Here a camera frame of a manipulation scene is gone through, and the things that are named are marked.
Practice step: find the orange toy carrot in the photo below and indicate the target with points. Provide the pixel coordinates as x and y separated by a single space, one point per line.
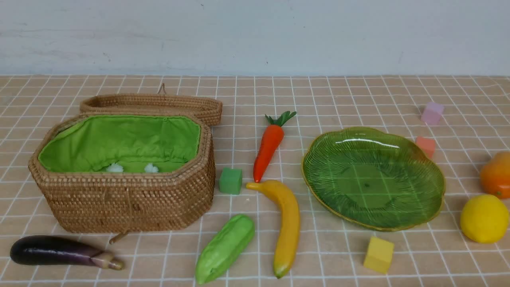
270 141

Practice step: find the green toy cucumber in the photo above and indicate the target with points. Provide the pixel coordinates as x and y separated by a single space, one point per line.
224 248

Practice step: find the yellow toy banana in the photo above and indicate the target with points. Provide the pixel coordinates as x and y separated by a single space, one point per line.
289 233

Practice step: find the yellow toy lemon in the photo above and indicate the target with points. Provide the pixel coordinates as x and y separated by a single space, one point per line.
484 219

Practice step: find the orange toy persimmon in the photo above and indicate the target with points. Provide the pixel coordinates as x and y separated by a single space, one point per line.
495 175

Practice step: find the purple toy eggplant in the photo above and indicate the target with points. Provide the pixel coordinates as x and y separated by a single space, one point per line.
54 250

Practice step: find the green foam cube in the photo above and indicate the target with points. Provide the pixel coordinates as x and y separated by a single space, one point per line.
230 181

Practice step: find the woven wicker basket lid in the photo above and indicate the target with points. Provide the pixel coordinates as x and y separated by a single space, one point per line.
208 110

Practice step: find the green glass leaf plate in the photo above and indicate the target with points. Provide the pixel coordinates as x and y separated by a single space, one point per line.
377 180

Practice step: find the woven wicker basket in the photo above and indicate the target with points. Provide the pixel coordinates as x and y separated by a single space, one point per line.
117 202

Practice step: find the green fabric basket liner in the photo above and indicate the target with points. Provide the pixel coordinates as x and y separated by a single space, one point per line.
129 143

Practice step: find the yellow foam cube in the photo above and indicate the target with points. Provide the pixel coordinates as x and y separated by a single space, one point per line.
379 255

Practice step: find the red foam cube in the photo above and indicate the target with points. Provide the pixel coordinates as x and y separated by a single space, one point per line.
428 145

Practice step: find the pink foam cube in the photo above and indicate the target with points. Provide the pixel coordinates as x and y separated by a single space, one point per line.
432 113

